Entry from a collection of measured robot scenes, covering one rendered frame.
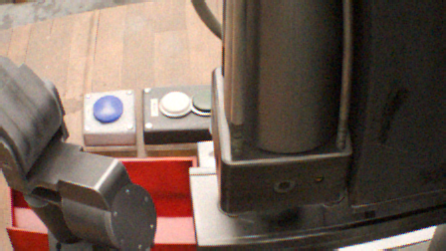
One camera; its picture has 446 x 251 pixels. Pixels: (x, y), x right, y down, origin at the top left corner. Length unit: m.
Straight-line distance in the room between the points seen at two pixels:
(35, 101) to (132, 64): 0.58
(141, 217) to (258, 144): 0.11
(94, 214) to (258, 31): 0.19
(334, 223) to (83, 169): 0.20
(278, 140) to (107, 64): 0.65
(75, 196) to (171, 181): 0.42
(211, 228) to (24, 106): 0.18
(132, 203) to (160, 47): 0.61
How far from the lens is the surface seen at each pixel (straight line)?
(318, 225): 0.82
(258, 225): 0.82
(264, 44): 0.68
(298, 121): 0.72
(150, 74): 1.34
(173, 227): 1.17
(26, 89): 0.80
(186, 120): 1.24
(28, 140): 0.78
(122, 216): 0.77
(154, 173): 1.18
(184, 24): 1.41
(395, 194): 0.76
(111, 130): 1.24
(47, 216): 0.83
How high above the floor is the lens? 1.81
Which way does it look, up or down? 45 degrees down
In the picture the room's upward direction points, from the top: 1 degrees clockwise
